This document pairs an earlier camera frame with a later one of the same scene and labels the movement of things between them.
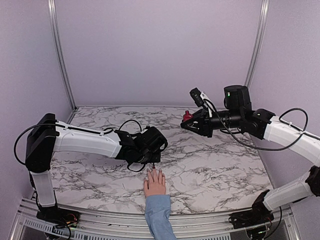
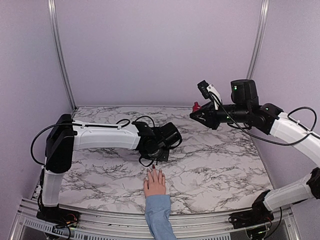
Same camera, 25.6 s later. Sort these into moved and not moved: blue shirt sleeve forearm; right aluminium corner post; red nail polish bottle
Moved: red nail polish bottle
Not moved: right aluminium corner post; blue shirt sleeve forearm
